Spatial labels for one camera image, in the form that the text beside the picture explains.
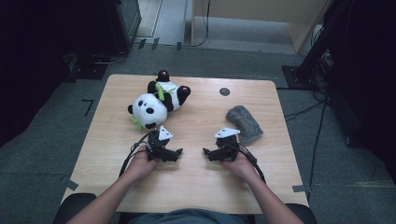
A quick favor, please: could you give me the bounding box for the person's left hand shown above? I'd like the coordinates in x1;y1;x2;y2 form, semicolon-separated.
122;145;159;185

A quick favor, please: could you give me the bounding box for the left hand-held gripper cable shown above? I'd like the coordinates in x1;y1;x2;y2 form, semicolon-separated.
118;130;154;178

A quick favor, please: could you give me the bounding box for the black stand base plate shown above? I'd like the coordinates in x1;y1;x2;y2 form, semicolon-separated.
65;52;109;82

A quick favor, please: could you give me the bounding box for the dark curtain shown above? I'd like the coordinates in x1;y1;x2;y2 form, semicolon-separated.
323;0;396;185
0;0;120;147

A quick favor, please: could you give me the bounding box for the panda plush toy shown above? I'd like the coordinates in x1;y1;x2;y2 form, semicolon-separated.
126;69;191;132

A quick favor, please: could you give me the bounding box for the person's right hand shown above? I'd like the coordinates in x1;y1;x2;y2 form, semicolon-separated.
219;150;262;185

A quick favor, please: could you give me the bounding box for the black floor cable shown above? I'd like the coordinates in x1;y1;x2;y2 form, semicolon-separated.
283;100;327;123
307;101;329;191

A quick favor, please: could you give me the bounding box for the grey fluffy cloth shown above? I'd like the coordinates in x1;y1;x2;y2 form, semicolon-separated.
225;105;264;145

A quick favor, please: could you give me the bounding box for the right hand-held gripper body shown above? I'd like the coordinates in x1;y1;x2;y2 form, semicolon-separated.
214;126;241;162

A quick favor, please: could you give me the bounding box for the bundle of black cables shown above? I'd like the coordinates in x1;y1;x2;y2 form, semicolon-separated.
310;49;334;101

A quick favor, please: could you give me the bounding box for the right hand-held gripper cable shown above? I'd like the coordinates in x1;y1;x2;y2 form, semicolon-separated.
236;143;267;185

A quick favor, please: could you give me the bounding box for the hand-held gripper cable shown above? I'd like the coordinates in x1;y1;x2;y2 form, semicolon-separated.
236;143;267;185
118;130;154;178

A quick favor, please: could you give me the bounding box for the hanging black cable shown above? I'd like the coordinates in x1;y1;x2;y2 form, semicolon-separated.
192;0;211;49

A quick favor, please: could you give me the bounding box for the person's blue-grey clothing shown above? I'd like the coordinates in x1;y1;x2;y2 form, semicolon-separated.
129;208;248;224

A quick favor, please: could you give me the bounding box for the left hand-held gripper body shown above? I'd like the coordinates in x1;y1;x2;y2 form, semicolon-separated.
145;124;176;162

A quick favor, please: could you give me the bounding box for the light wooden furniture frame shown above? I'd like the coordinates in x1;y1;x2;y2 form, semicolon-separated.
190;0;332;54

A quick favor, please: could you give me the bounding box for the black equipment cabinet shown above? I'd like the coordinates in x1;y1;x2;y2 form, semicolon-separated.
104;0;143;55

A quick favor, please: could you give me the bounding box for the black metal stand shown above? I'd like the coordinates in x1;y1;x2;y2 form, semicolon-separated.
281;0;347;91

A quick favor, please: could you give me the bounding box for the black chair armrest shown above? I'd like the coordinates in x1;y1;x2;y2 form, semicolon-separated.
52;192;97;224
284;203;318;224

